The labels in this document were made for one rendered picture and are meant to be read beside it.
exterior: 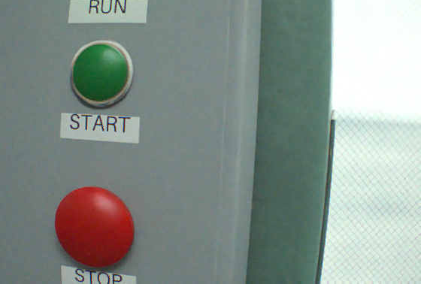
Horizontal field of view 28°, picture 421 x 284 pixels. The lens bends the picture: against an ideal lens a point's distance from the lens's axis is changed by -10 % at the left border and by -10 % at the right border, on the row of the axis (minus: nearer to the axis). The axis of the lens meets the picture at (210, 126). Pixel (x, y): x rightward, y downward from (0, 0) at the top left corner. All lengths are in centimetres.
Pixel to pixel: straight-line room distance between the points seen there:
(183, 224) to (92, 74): 6
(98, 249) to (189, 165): 4
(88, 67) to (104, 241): 6
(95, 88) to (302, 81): 10
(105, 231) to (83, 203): 1
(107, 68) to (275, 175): 10
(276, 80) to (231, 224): 8
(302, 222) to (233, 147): 7
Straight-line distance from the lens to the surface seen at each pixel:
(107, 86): 32
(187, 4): 32
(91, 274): 33
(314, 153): 37
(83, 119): 32
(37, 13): 33
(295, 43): 37
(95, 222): 32
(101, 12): 32
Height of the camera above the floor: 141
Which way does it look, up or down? 3 degrees down
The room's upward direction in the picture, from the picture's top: 3 degrees clockwise
